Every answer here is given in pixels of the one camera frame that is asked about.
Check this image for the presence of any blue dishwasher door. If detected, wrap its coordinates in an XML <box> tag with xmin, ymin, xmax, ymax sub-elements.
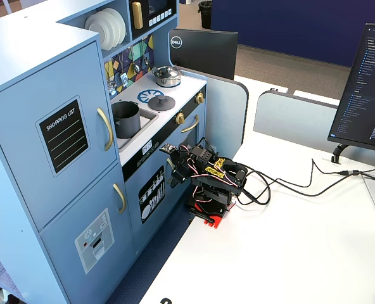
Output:
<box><xmin>124</xmin><ymin>151</ymin><xmax>191</xmax><ymax>254</ymax></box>

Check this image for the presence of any gold freezer door handle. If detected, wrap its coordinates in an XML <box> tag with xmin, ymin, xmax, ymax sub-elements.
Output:
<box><xmin>112</xmin><ymin>182</ymin><xmax>127</xmax><ymax>213</ymax></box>

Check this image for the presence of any black cable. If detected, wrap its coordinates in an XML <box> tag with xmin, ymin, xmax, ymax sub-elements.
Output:
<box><xmin>238</xmin><ymin>170</ymin><xmax>375</xmax><ymax>206</ymax></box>
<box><xmin>247</xmin><ymin>158</ymin><xmax>375</xmax><ymax>189</ymax></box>

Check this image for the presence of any gray desk divider panel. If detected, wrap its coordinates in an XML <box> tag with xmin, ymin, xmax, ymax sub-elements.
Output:
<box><xmin>187</xmin><ymin>68</ymin><xmax>250</xmax><ymax>159</ymax></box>
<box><xmin>253</xmin><ymin>90</ymin><xmax>375</xmax><ymax>172</ymax></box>

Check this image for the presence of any steel slotted spatula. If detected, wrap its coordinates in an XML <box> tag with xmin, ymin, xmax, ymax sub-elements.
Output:
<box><xmin>119</xmin><ymin>52</ymin><xmax>129</xmax><ymax>87</ymax></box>

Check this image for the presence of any blue fridge door with chalkboard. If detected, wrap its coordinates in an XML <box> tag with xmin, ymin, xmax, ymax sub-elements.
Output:
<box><xmin>0</xmin><ymin>41</ymin><xmax>118</xmax><ymax>231</ymax></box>

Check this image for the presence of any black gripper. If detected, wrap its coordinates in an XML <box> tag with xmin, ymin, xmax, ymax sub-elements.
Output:
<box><xmin>167</xmin><ymin>147</ymin><xmax>196</xmax><ymax>190</ymax></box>

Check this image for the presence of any blue freezer door with dispenser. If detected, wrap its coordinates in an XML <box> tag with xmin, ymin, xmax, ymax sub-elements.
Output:
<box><xmin>39</xmin><ymin>163</ymin><xmax>134</xmax><ymax>304</ymax></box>

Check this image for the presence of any gray plastic pot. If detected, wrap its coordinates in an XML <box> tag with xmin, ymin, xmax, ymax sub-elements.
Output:
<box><xmin>111</xmin><ymin>101</ymin><xmax>141</xmax><ymax>139</ymax></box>

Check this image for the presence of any small stainless steel pot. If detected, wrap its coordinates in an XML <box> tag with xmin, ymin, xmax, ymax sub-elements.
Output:
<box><xmin>151</xmin><ymin>65</ymin><xmax>184</xmax><ymax>88</ymax></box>

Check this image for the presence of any red robot base clamp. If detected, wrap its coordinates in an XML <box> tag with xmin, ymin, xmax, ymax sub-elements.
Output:
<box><xmin>192</xmin><ymin>202</ymin><xmax>226</xmax><ymax>229</ymax></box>

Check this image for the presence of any black Dell monitor back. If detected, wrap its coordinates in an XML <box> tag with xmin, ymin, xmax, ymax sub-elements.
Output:
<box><xmin>168</xmin><ymin>28</ymin><xmax>239</xmax><ymax>80</ymax></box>

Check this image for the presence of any gray sink basin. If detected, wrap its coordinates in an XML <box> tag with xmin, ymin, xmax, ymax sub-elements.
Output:
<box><xmin>111</xmin><ymin>107</ymin><xmax>160</xmax><ymax>151</ymax></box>

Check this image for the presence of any black monitor mount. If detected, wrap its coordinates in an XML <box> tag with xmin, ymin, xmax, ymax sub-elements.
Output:
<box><xmin>330</xmin><ymin>144</ymin><xmax>350</xmax><ymax>165</ymax></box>

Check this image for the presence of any black trash bin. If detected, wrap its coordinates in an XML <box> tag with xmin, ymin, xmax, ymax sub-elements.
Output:
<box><xmin>198</xmin><ymin>0</ymin><xmax>213</xmax><ymax>30</ymax></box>

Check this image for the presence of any blue wooden toy kitchen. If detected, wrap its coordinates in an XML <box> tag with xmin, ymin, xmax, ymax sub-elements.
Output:
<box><xmin>0</xmin><ymin>0</ymin><xmax>207</xmax><ymax>304</ymax></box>

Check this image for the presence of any gold fridge door handle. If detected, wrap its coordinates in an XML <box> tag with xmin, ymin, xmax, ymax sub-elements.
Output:
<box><xmin>96</xmin><ymin>106</ymin><xmax>114</xmax><ymax>152</ymax></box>

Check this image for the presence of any white toy plate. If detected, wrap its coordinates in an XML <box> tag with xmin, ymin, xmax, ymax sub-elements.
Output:
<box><xmin>84</xmin><ymin>12</ymin><xmax>108</xmax><ymax>51</ymax></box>
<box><xmin>95</xmin><ymin>9</ymin><xmax>118</xmax><ymax>48</ymax></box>
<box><xmin>103</xmin><ymin>8</ymin><xmax>127</xmax><ymax>45</ymax></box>

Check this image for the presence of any steel ladle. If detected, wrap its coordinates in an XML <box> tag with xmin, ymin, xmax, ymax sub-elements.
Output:
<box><xmin>130</xmin><ymin>46</ymin><xmax>141</xmax><ymax>73</ymax></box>

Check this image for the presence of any black toy microwave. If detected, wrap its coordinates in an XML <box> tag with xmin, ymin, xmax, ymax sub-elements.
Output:
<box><xmin>129</xmin><ymin>0</ymin><xmax>177</xmax><ymax>39</ymax></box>

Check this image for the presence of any monitor with lit screen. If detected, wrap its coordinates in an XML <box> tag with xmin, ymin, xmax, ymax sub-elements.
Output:
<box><xmin>327</xmin><ymin>22</ymin><xmax>375</xmax><ymax>155</ymax></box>

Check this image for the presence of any blue oven door with window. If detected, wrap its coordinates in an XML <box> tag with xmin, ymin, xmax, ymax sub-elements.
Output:
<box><xmin>167</xmin><ymin>104</ymin><xmax>207</xmax><ymax>178</ymax></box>

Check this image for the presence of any stainless steel pot lid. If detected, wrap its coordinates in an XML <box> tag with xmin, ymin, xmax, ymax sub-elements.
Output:
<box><xmin>152</xmin><ymin>65</ymin><xmax>181</xmax><ymax>80</ymax></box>

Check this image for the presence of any gold microwave handle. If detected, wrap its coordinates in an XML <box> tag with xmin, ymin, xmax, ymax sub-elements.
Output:
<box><xmin>131</xmin><ymin>1</ymin><xmax>144</xmax><ymax>30</ymax></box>

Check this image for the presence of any gold oven door handle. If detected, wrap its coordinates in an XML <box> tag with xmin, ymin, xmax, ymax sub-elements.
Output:
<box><xmin>181</xmin><ymin>114</ymin><xmax>200</xmax><ymax>134</ymax></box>

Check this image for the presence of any small steel spoon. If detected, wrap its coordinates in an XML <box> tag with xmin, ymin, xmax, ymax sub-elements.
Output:
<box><xmin>141</xmin><ymin>41</ymin><xmax>150</xmax><ymax>67</ymax></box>

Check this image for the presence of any shopping list chalkboard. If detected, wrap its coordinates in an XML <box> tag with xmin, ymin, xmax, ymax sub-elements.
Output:
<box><xmin>35</xmin><ymin>95</ymin><xmax>91</xmax><ymax>178</ymax></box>

